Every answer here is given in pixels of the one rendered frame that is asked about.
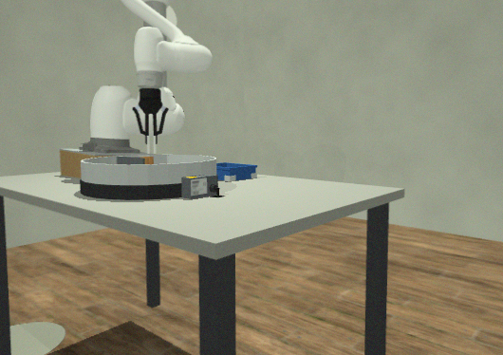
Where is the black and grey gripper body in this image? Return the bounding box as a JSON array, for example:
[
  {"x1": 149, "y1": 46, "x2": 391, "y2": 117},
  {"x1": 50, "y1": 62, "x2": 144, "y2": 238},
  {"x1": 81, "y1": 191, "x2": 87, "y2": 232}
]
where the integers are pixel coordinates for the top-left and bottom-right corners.
[{"x1": 139, "y1": 88, "x2": 162, "y2": 114}]

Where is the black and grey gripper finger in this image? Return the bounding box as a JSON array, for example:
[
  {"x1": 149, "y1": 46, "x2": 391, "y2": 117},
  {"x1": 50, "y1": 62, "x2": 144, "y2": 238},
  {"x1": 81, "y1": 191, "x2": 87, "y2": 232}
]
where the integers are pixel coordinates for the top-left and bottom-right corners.
[
  {"x1": 132, "y1": 104, "x2": 150, "y2": 154},
  {"x1": 153, "y1": 104, "x2": 169, "y2": 154}
]

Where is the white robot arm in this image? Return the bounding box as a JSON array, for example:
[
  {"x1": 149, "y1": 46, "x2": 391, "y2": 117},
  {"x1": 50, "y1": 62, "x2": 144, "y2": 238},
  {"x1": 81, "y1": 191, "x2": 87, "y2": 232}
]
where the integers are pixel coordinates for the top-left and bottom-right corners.
[{"x1": 84, "y1": 0, "x2": 212, "y2": 153}]

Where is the blue crate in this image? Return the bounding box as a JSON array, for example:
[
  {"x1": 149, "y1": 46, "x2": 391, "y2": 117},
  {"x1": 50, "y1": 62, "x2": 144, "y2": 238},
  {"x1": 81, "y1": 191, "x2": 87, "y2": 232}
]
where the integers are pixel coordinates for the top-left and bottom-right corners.
[{"x1": 216, "y1": 162, "x2": 257, "y2": 181}]

